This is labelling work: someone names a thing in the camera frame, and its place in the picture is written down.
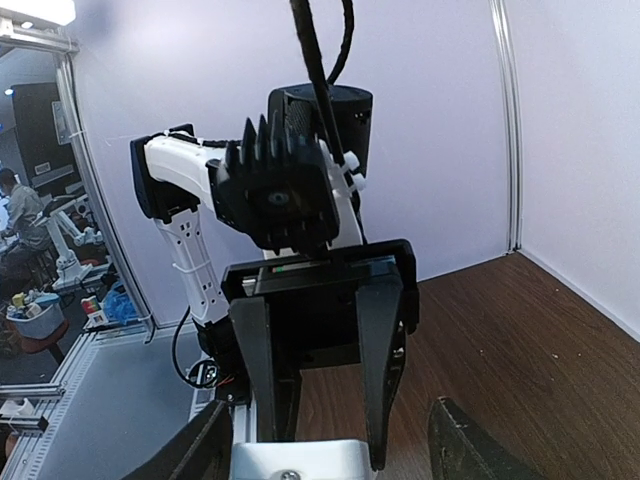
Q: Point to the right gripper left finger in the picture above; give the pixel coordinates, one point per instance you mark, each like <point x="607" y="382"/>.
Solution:
<point x="200" y="450"/>

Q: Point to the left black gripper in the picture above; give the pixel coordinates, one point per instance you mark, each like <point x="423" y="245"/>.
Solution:
<point x="317" y="308"/>

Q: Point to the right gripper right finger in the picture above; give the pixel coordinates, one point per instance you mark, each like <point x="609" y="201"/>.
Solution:
<point x="461" y="449"/>

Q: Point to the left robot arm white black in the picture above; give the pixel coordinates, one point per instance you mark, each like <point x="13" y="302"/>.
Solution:
<point x="173" y="190"/>

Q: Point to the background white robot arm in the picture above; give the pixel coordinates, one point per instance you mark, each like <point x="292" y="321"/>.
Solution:
<point x="72" y="273"/>

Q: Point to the left round circuit board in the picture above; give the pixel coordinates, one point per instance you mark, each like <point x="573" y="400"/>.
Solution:
<point x="204" y="374"/>

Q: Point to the blue crumpled bag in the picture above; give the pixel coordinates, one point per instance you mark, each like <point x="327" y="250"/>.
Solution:
<point x="118" y="306"/>

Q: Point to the white plastic tub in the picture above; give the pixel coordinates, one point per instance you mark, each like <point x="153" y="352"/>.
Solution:
<point x="38" y="319"/>

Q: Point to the person in grey shirt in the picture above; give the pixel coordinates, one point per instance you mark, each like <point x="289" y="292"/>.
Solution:
<point x="23" y="207"/>

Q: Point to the dark cabinet in background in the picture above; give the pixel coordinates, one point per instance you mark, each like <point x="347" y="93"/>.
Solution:
<point x="50" y="166"/>

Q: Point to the front aluminium rail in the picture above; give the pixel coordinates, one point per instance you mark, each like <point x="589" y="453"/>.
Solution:
<point x="122" y="398"/>

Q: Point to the left aluminium frame post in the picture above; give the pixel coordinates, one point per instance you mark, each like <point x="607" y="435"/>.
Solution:
<point x="512" y="117"/>

